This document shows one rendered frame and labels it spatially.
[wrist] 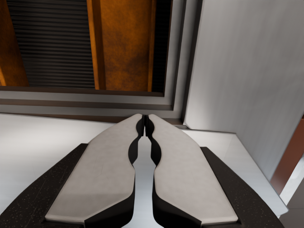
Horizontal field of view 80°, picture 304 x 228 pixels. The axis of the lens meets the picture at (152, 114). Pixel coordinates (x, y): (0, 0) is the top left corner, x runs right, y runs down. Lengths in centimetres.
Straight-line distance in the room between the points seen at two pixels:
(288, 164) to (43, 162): 24
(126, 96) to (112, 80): 15
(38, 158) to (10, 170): 3
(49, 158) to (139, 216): 11
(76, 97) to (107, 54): 15
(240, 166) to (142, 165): 9
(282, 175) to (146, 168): 16
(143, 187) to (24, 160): 10
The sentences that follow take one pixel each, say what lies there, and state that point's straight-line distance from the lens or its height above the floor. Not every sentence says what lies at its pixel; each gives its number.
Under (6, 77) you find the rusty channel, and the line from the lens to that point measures 32.
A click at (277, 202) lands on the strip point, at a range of 24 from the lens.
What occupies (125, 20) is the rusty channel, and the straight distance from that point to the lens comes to 29.
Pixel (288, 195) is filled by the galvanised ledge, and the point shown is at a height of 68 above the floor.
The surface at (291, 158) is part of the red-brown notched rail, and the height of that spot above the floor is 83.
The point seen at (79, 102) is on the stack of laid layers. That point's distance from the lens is 16.
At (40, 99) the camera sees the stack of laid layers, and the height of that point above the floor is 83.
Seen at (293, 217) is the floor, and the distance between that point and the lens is 224.
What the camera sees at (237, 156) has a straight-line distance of 18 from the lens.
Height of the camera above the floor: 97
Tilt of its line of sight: 62 degrees down
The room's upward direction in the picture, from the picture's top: 177 degrees clockwise
